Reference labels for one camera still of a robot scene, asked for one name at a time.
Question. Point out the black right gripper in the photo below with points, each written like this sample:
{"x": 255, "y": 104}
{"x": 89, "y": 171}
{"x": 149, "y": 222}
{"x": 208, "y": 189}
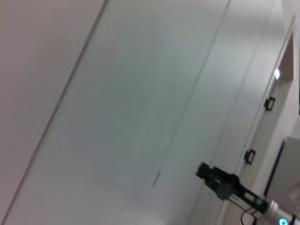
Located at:
{"x": 243, "y": 193}

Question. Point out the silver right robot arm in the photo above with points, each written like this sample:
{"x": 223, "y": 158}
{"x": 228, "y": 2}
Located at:
{"x": 277, "y": 213}

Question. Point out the black door hinge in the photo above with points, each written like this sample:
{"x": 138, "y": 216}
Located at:
{"x": 269, "y": 103}
{"x": 249, "y": 156}

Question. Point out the round white ceiling light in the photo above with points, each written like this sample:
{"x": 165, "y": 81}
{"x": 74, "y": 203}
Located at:
{"x": 277, "y": 73}

